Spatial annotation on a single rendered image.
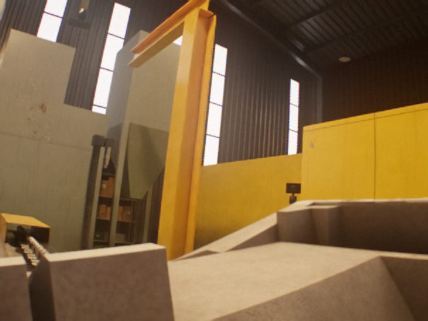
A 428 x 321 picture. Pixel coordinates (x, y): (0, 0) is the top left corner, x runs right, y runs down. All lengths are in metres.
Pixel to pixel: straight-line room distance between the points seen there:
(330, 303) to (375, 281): 0.05
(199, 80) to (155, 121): 3.77
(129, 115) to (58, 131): 2.27
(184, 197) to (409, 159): 2.53
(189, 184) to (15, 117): 3.15
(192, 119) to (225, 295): 4.03
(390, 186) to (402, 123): 0.45
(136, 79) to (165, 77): 0.78
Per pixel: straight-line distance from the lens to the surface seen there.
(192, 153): 4.11
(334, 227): 0.31
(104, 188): 9.34
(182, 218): 4.01
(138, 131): 7.82
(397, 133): 2.58
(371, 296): 0.21
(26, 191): 5.74
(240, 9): 12.84
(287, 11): 13.28
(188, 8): 5.16
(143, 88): 8.04
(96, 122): 6.14
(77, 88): 9.96
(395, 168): 2.53
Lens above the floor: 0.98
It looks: 10 degrees up
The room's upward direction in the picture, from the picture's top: 5 degrees clockwise
